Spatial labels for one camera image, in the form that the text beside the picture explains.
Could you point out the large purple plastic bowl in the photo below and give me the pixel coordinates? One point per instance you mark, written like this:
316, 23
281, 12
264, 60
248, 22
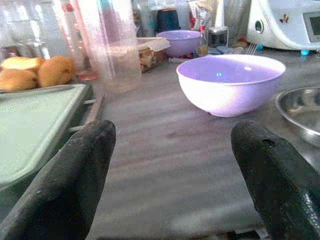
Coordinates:
231, 86

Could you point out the clear plastic cup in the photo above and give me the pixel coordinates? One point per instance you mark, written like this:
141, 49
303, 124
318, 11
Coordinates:
120, 47

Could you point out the small purple plastic bowl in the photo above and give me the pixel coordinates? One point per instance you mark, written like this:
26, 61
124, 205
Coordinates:
180, 41

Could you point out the white kitchen appliance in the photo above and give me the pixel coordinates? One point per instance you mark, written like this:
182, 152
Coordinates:
282, 23

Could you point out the tall clear plastic pitcher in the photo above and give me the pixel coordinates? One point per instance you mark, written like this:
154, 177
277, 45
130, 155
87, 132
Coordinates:
50, 30

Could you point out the clear plastic food container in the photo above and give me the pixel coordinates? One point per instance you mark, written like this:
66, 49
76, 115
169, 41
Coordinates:
151, 51

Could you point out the grey cloth place mat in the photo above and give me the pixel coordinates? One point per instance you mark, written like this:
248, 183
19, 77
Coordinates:
175, 200

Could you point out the green plastic tray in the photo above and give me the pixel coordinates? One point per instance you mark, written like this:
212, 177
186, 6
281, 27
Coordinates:
32, 130

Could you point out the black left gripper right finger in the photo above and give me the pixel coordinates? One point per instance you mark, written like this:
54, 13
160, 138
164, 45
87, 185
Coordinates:
275, 175

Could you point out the golden bread roll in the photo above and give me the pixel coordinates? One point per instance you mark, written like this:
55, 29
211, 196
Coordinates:
17, 80
21, 63
56, 71

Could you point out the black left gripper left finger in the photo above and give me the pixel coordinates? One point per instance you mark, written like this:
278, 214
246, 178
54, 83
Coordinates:
72, 170

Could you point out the dark plastic pot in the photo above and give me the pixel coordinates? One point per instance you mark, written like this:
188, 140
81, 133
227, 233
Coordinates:
167, 20

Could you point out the silver fork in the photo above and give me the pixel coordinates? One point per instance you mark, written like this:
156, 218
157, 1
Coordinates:
251, 48

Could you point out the stainless steel bowl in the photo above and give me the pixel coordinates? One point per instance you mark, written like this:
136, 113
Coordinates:
301, 110

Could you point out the small glass sauce bottle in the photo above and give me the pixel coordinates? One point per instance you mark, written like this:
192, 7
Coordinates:
203, 42

